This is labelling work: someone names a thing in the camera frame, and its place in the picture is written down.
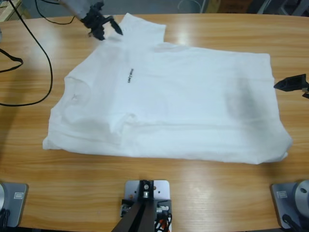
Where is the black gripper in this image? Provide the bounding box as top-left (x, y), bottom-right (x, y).
top-left (80, 7), bottom-right (125, 41)

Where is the white t-shirt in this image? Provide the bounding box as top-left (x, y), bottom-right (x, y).
top-left (41, 13), bottom-right (294, 165)

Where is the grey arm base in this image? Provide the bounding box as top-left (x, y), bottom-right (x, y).
top-left (269, 178), bottom-right (309, 229)
top-left (0, 182), bottom-right (29, 228)

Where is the brown cardboard box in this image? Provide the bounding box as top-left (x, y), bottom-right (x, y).
top-left (209, 0), bottom-right (254, 13)

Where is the light wooden pallet stack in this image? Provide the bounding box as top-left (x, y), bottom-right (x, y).
top-left (0, 0), bottom-right (32, 22)

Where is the short black arm cable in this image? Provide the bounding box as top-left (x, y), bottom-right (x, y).
top-left (35, 0), bottom-right (76, 25)

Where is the long black arm cable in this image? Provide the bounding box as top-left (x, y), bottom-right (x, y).
top-left (0, 0), bottom-right (54, 107)

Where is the thin white wire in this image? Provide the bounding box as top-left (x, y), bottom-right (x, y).
top-left (178, 0), bottom-right (201, 12)

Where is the grey metal frame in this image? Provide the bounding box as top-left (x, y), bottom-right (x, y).
top-left (255, 0), bottom-right (309, 17)

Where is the black strap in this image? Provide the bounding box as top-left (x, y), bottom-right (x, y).
top-left (0, 48), bottom-right (24, 73)

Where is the black base cable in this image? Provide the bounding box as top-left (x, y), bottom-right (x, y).
top-left (282, 214), bottom-right (302, 232)
top-left (0, 209), bottom-right (12, 228)

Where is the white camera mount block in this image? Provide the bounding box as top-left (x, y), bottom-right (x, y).
top-left (120, 179), bottom-right (173, 232)

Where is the dark brown camera post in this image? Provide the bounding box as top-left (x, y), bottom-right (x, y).
top-left (113, 180), bottom-right (155, 232)

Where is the black orange cable tangle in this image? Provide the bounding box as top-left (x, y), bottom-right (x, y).
top-left (154, 212), bottom-right (173, 232)

